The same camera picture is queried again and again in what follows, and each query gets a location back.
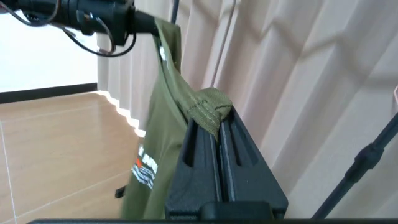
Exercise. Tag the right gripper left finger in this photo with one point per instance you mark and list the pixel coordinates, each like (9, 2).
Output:
(186, 186)

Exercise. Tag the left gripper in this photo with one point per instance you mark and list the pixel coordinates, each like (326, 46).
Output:
(105, 15)

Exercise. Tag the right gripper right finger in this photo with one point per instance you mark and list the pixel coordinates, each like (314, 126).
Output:
(255, 186)

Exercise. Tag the green long-sleeved shirt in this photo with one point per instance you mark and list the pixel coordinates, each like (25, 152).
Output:
(161, 124)

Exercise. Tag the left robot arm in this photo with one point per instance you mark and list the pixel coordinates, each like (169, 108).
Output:
(31, 6)

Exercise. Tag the black clothes rack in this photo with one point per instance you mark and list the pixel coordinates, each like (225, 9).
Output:
(363, 161)

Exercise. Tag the beige curtain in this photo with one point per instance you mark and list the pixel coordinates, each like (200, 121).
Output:
(295, 77)

